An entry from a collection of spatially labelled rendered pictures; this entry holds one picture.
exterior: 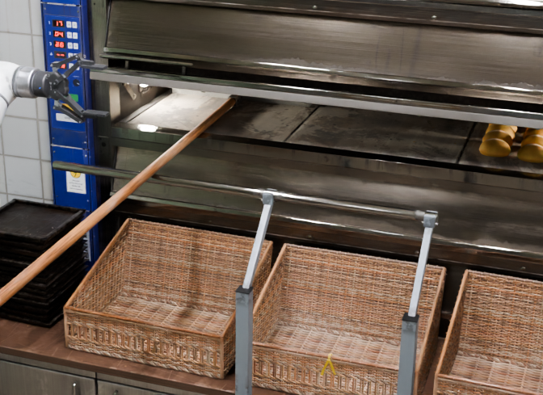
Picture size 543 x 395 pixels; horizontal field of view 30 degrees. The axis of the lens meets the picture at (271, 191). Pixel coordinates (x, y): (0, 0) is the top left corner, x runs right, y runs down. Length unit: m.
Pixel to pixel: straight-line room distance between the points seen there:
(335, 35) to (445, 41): 0.34
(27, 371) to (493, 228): 1.58
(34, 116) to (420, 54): 1.40
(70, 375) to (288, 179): 0.95
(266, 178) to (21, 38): 0.98
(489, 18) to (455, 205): 0.61
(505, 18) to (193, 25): 1.00
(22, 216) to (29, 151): 0.29
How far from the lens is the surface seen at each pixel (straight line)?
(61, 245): 2.62
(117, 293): 3.65
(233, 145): 3.40
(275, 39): 3.26
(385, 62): 3.17
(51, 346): 3.42
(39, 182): 3.79
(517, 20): 3.09
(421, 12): 3.13
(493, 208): 3.28
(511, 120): 3.01
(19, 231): 3.47
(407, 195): 3.31
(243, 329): 2.95
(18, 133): 3.77
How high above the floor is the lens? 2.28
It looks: 22 degrees down
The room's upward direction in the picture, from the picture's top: 1 degrees clockwise
